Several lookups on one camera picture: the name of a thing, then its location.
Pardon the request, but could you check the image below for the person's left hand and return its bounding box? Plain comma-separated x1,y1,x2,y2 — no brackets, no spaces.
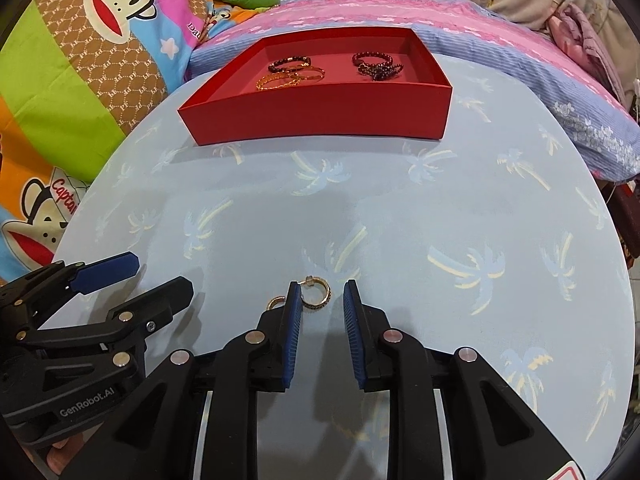
46,435,83,473

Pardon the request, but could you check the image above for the red cardboard box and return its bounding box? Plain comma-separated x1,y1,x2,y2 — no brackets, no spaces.
177,27,455,147

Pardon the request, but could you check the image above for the dark red bead bracelet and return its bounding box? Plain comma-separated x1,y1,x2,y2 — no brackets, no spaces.
351,51,390,68

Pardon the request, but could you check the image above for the dark and yellow bead bracelet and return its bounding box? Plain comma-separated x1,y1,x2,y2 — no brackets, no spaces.
269,56,312,74

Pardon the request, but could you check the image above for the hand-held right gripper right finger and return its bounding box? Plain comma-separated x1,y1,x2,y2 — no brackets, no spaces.
342,279,576,480

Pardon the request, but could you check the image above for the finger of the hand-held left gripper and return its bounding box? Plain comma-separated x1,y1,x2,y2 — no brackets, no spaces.
107,276,194,336
62,251,140,295

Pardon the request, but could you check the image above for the pink and blue striped quilt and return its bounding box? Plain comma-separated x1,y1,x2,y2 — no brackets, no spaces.
187,0,640,182

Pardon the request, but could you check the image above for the cartoon monkey blanket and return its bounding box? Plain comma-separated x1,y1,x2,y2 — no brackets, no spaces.
0,0,236,283

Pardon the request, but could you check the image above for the small garnet bead bracelet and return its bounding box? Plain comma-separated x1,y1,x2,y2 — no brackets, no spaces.
360,62,405,82

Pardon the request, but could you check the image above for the gold chain bracelet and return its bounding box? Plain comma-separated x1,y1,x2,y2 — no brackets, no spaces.
257,72,302,92

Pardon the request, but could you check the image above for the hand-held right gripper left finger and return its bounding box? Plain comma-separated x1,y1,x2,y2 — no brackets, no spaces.
65,281,303,480

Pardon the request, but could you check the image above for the gold hoop earring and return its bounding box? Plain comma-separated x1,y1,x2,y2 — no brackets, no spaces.
299,276,333,311

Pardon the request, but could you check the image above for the pink quilted cloth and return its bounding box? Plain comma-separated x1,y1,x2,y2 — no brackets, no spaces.
547,2,628,106

